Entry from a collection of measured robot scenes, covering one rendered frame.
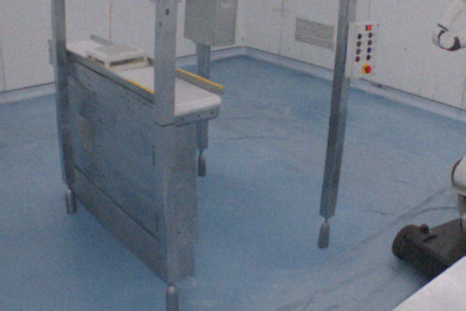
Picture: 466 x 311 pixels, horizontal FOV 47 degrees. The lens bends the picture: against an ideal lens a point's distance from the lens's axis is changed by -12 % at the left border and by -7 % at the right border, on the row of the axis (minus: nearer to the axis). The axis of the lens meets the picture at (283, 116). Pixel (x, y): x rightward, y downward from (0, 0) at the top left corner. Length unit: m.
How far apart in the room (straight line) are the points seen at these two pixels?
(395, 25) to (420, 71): 0.52
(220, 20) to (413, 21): 3.59
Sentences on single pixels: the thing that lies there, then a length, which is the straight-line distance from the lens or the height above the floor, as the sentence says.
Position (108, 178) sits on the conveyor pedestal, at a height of 0.36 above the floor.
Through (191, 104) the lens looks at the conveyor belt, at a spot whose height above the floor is 0.93.
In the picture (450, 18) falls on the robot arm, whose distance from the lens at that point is 2.74.
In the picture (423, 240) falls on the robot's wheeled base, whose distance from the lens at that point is 2.86.
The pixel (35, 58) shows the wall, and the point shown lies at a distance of 5.51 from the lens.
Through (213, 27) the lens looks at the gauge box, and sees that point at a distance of 2.19.
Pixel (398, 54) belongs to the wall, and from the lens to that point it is 5.71.
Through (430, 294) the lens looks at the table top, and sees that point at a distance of 1.27.
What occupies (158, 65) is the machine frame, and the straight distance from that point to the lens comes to 2.02.
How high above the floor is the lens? 1.63
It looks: 19 degrees down
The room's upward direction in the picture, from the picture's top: 4 degrees clockwise
